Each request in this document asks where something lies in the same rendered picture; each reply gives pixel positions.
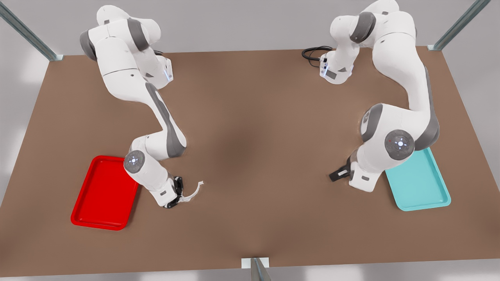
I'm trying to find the white drainage pipe clamp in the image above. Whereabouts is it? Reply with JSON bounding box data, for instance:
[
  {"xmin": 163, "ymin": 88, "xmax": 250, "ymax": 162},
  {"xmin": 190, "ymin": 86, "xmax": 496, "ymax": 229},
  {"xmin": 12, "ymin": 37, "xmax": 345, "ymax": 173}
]
[{"xmin": 180, "ymin": 180, "xmax": 205, "ymax": 203}]

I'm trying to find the red plastic tray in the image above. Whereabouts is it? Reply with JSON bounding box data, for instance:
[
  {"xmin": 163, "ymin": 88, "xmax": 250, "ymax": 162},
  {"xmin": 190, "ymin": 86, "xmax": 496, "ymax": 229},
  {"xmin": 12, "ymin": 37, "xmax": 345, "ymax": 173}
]
[{"xmin": 71, "ymin": 155, "xmax": 140, "ymax": 231}]

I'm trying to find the cyan plastic tray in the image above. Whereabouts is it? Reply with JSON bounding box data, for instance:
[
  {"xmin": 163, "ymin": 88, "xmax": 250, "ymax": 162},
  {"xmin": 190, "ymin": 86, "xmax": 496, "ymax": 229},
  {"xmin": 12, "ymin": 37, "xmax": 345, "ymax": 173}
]
[{"xmin": 384, "ymin": 147, "xmax": 452, "ymax": 212}]

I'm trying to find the silver frame post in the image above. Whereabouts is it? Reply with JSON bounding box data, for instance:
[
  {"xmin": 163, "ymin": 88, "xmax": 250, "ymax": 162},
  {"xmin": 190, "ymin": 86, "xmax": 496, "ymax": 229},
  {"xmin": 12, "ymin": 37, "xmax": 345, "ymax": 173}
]
[
  {"xmin": 0, "ymin": 2, "xmax": 64, "ymax": 62},
  {"xmin": 427, "ymin": 0, "xmax": 491, "ymax": 52},
  {"xmin": 241, "ymin": 257, "xmax": 271, "ymax": 281}
]

